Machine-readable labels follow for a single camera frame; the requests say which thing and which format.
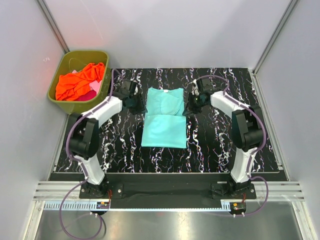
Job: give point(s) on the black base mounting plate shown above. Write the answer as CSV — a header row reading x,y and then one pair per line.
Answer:
x,y
180,188

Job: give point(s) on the slotted aluminium rail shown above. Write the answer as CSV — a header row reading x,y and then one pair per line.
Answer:
x,y
215,206

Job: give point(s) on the turquoise t-shirt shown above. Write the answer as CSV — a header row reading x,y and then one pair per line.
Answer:
x,y
164,124

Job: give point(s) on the magenta t-shirt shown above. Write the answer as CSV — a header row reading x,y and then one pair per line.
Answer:
x,y
88,96

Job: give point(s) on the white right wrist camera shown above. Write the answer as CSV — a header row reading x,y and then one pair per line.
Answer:
x,y
195,89

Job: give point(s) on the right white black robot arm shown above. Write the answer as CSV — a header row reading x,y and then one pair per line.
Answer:
x,y
248,132

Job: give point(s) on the olive green plastic bin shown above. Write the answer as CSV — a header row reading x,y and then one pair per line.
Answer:
x,y
77,60

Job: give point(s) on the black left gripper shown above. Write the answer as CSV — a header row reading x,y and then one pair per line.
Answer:
x,y
141,107

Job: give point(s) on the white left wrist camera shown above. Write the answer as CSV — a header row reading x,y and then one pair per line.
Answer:
x,y
136,90

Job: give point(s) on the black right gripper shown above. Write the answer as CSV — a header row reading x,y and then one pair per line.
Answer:
x,y
190,109

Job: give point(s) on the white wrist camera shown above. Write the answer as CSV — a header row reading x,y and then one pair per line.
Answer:
x,y
136,90
195,89

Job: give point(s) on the light pink t-shirt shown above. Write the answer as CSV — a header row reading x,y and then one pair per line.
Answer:
x,y
87,80

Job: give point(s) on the orange t-shirt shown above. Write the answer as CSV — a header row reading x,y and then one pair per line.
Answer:
x,y
74,85

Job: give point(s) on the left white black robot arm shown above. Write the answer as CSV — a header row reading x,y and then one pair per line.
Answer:
x,y
82,142

